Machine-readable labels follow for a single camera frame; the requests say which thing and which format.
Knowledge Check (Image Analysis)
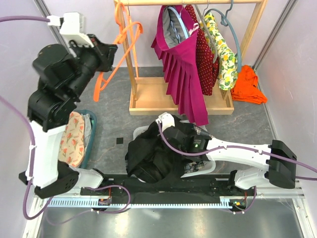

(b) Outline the navy plaid skirt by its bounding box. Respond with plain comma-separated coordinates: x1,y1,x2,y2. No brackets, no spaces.
125,123,215,174

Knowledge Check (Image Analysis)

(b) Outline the magenta pleated skirt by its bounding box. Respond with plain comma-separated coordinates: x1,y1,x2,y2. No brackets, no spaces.
151,5,209,126

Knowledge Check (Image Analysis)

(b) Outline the tulip print cloth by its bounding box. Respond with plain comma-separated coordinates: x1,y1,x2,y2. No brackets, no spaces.
58,112,85,167

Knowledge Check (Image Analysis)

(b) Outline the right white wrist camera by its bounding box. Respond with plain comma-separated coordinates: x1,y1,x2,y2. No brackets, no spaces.
155,112,180,132

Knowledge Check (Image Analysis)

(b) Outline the purple cable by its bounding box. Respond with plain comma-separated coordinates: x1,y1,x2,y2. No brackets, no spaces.
157,120,317,181
0,15,62,226

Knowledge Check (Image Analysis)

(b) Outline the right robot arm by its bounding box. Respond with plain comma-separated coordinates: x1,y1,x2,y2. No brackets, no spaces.
159,126,297,195

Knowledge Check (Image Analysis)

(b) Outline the lemon print skirt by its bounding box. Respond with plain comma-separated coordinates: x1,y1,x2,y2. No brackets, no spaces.
203,12,238,91

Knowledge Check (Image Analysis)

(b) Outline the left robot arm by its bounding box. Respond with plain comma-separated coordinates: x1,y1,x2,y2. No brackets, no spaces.
19,34,117,199

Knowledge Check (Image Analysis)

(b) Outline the red polka dot skirt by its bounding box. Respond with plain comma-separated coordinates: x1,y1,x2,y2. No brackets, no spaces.
185,4,219,96

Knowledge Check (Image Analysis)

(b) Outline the orange hanger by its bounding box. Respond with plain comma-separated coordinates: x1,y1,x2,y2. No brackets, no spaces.
93,21,143,102
114,0,143,77

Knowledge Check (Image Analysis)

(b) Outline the white cable duct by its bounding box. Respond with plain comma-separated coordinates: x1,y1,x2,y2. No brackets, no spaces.
48,197,233,209

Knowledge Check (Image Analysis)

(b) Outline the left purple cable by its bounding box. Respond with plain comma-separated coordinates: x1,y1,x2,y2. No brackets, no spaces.
0,15,62,226

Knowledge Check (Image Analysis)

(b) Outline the wooden clothes rack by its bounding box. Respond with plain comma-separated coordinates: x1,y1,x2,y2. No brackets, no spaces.
122,0,267,116

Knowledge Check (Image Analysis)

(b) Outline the black pleated skirt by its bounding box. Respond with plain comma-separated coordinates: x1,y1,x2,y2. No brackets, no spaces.
124,114,213,183

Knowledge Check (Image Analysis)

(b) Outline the teal laundry basket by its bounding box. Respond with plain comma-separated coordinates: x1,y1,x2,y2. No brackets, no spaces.
73,110,97,169

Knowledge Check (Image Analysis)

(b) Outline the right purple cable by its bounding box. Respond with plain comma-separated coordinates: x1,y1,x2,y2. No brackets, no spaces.
157,120,317,181

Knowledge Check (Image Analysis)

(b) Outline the small black square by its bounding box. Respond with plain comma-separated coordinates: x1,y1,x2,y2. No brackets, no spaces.
116,137,124,144

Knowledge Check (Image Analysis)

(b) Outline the orange cloth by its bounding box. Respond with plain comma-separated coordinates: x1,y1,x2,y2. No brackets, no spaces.
231,65,267,105

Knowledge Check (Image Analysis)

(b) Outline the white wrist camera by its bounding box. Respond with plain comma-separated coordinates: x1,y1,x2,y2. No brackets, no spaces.
47,12,94,48
155,112,180,132

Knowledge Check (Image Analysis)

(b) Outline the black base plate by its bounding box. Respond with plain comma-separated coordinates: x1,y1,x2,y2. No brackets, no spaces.
80,173,258,206

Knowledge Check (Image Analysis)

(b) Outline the white perforated basket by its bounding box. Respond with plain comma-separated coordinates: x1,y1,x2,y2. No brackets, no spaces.
132,119,216,183

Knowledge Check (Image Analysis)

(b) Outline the light blue hanger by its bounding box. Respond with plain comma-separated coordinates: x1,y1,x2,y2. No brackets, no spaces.
162,6,199,44

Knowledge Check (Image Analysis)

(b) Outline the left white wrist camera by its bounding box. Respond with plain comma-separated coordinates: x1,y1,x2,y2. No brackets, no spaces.
47,12,94,48

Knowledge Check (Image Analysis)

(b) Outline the blue grey hanger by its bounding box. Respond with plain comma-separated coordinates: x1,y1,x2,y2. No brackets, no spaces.
204,0,242,73

